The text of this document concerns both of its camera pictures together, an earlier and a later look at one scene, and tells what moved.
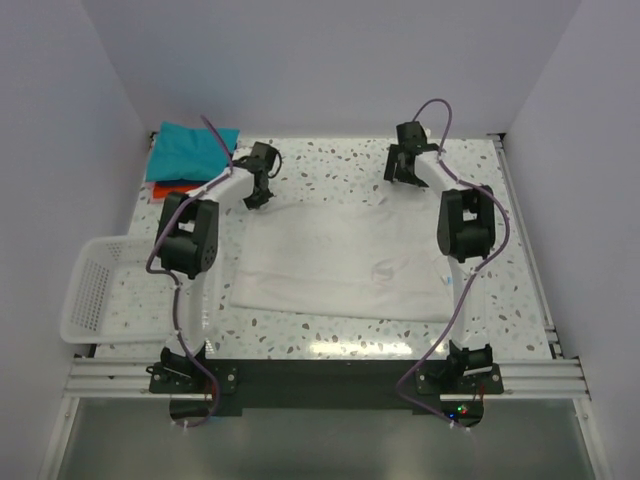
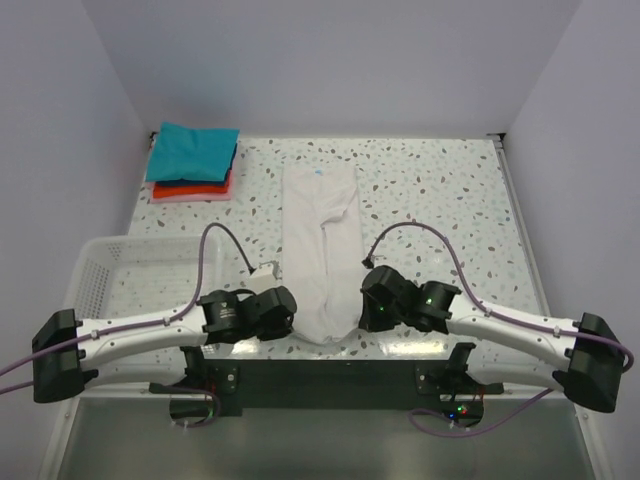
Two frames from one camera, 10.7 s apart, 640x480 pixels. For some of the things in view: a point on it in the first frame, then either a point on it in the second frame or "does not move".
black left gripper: x=258 y=186 -> x=282 y=310
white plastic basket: x=113 y=299 does not move
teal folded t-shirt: x=183 y=151 does not move
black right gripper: x=405 y=163 -> x=373 y=306
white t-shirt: x=358 y=257 -> x=321 y=248
